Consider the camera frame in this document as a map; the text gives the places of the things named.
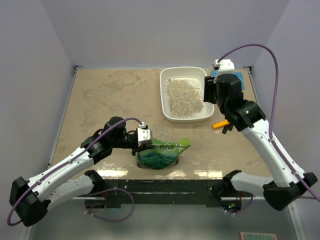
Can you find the green litter bag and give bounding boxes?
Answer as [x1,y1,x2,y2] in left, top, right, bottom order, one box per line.
[136,137,191,170]

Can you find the orange plastic scoop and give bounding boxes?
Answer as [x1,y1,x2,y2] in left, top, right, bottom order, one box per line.
[212,120,230,130]

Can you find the white litter box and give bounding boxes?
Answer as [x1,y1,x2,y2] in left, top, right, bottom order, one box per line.
[159,66,215,123]

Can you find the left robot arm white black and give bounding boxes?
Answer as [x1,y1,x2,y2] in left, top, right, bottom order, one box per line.
[7,116,153,227]

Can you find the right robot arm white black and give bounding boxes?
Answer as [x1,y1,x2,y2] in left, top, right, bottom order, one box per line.
[203,73,318,211]

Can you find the cat litter granules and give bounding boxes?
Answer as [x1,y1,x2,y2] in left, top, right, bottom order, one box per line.
[164,78,204,119]

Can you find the blue studded plate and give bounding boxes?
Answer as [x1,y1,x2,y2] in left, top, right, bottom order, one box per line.
[211,70,245,90]

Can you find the black clip on table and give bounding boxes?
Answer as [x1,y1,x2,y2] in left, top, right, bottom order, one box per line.
[222,124,234,134]

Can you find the pink green card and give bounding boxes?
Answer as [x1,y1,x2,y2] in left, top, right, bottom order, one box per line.
[240,232,277,240]

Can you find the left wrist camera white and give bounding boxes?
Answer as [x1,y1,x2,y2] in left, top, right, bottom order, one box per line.
[136,122,153,145]

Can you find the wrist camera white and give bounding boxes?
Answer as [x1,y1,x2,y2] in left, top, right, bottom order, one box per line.
[136,122,153,145]
[211,59,235,77]

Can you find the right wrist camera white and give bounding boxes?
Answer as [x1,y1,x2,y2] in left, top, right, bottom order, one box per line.
[211,59,235,77]

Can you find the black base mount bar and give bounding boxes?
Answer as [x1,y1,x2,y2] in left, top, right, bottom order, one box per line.
[84,178,253,210]

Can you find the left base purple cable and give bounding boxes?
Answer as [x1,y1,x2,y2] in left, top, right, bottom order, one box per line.
[84,187,137,222]

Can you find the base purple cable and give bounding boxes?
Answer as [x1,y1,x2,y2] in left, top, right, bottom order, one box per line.
[224,193,255,216]
[84,187,137,222]

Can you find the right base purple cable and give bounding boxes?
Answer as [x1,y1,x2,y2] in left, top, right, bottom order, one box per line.
[224,193,255,216]

